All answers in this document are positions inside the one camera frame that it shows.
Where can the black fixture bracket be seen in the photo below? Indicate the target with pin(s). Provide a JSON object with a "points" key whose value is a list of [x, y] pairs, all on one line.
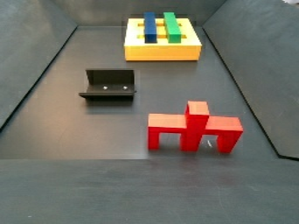
{"points": [[109, 83]]}

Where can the blue bar block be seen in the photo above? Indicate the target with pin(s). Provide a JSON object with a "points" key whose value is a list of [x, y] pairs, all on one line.
{"points": [[149, 28]]}

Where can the yellow slotted board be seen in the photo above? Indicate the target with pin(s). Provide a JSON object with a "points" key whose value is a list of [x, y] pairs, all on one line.
{"points": [[160, 51]]}

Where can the red three-legged block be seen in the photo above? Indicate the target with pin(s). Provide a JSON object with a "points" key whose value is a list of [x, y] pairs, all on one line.
{"points": [[192, 125]]}

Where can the green bar block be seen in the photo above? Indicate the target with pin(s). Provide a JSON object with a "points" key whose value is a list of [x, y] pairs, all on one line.
{"points": [[172, 29]]}

